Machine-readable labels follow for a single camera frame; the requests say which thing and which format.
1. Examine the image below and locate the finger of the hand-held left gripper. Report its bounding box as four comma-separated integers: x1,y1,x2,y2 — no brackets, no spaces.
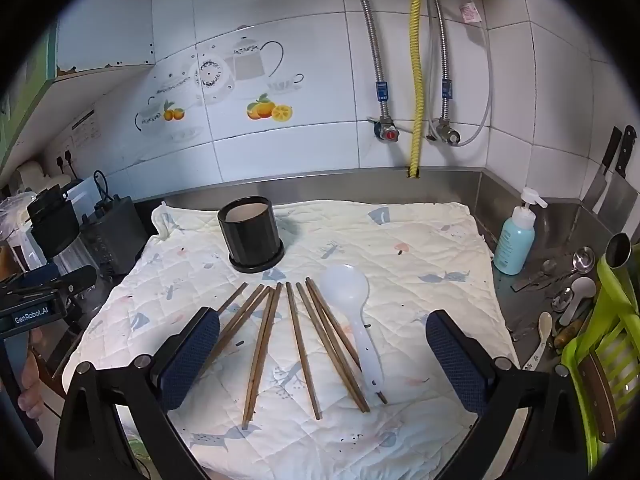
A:
50,265,98,292
0,262,62,287

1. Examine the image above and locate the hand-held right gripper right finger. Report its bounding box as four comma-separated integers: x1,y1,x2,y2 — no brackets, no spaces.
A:
424,309,590,480

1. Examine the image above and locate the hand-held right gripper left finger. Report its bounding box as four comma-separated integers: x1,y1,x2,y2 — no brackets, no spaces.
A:
54,306,221,480

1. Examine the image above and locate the row of wooden chopsticks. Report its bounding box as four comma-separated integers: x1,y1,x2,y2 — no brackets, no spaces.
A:
197,279,389,431

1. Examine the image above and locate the black utensil holder cup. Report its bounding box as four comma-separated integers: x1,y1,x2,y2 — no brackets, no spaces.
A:
217,196,285,274

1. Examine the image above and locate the person's left hand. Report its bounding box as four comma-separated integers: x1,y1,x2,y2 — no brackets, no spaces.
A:
17,330,46,413

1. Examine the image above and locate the black kitchen appliance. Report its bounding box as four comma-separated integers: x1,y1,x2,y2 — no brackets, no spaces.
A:
27,185,81,261

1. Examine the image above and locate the clear plastic bag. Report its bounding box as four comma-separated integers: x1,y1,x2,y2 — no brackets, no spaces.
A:
0,192,36,271

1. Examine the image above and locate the black box appliance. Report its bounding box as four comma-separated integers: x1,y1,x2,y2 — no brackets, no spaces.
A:
80,195,151,278

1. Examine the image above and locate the white ceramic spoon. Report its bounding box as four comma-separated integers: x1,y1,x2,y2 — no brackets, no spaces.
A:
522,311,553,371

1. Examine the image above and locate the white quilted printed cloth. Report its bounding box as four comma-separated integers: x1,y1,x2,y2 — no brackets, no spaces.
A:
62,201,521,480

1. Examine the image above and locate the green plastic dish rack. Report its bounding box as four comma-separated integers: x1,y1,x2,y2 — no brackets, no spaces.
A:
560,240,640,471

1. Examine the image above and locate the blue soap pump bottle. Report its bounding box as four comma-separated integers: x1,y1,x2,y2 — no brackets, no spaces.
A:
493,187,547,276

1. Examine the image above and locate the white plastic rice spoon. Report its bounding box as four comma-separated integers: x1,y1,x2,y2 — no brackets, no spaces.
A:
319,264,385,395

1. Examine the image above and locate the metal ladle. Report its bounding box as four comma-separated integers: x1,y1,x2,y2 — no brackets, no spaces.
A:
510,246,597,293

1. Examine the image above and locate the metal cup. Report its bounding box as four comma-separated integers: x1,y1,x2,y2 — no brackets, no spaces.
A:
605,232,633,268

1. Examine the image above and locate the black cable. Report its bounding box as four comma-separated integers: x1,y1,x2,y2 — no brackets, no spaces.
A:
92,170,113,206

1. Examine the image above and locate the wall socket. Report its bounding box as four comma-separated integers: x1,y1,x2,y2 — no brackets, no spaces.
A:
54,147,76,178

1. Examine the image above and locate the white wall label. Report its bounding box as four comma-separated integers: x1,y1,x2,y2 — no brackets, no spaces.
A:
70,109,101,148

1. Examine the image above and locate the wooden-handled knife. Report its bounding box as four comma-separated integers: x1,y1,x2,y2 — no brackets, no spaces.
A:
580,350,618,443

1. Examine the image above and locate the green window frame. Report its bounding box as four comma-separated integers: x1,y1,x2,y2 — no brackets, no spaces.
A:
0,30,58,176

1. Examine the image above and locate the white wall shelf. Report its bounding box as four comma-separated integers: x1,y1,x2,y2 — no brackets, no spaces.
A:
50,57,156,92

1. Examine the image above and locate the black-handled cleaver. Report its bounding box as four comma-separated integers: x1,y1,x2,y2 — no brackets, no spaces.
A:
582,126,623,216
602,125,640,241

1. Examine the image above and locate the metal wall valve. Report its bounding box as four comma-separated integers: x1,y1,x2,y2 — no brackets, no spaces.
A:
427,116,462,146

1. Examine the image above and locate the red-handled wall valve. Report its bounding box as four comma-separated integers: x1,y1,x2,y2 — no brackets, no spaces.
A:
367,115,403,143

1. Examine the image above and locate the thin white hose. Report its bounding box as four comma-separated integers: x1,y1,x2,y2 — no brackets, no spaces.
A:
425,0,493,148

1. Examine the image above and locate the yellow gas hose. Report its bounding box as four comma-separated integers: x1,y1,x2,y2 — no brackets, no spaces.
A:
407,0,426,178

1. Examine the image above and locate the metal flexible hose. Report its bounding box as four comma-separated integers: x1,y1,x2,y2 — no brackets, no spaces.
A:
431,0,458,121
339,0,388,121

